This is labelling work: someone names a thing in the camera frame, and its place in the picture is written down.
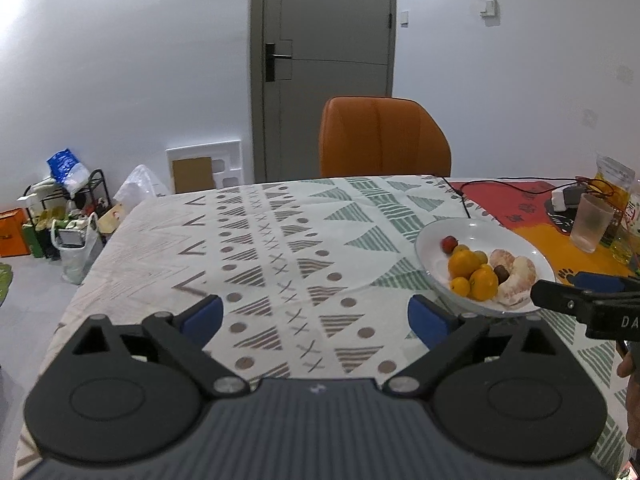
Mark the white plate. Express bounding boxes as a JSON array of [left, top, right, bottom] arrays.
[[414, 218, 557, 317]]

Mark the black metal rack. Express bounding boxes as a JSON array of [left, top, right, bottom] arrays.
[[22, 169, 111, 261]]

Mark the black door handle lock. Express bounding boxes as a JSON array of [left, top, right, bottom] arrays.
[[264, 43, 294, 83]]

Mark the frosted plastic cup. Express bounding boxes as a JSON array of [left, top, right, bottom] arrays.
[[570, 193, 615, 255]]

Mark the yellow liquid bottle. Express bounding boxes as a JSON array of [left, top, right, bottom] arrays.
[[610, 219, 637, 265]]

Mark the white charger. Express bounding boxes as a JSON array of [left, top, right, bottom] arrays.
[[551, 191, 581, 213]]

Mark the large orange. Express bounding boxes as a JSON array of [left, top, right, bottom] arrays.
[[447, 250, 482, 280]]

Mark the green box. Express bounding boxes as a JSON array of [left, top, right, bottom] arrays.
[[20, 222, 46, 260]]

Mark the white foam packaging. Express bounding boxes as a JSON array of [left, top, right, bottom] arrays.
[[165, 140, 245, 195]]

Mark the clear packet with yellow contents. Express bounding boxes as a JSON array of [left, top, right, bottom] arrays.
[[593, 152, 637, 212]]

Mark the person's right hand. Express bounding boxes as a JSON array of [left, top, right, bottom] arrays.
[[616, 340, 640, 449]]

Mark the orange paper bag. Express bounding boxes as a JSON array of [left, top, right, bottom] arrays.
[[0, 208, 32, 258]]

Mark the green rug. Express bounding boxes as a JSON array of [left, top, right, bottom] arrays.
[[0, 262, 14, 309]]

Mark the black cable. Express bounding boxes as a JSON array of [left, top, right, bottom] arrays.
[[439, 175, 568, 220]]

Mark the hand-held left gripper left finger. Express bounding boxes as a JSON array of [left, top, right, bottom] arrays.
[[67, 294, 251, 399]]

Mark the medium orange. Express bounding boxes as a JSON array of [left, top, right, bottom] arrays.
[[468, 267, 500, 302]]

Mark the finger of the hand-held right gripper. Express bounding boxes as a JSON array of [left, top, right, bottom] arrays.
[[530, 280, 640, 325], [569, 271, 640, 295]]

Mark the orange chair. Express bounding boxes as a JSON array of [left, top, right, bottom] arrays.
[[319, 96, 453, 179]]

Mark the beige board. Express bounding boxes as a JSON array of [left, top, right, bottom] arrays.
[[96, 202, 125, 246]]

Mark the red and orange table mat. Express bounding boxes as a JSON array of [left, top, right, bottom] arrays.
[[449, 177, 640, 292]]

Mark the blue and white bag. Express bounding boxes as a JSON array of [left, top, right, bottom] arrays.
[[46, 148, 91, 197]]

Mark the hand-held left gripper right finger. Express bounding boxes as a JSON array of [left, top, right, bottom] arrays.
[[383, 294, 569, 398]]

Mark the grey door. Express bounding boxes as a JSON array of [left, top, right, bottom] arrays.
[[249, 0, 399, 184]]

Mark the clear plastic bag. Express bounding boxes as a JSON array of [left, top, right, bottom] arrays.
[[112, 164, 171, 206]]

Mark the white plastic bag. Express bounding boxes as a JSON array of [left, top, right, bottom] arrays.
[[50, 212, 101, 285]]

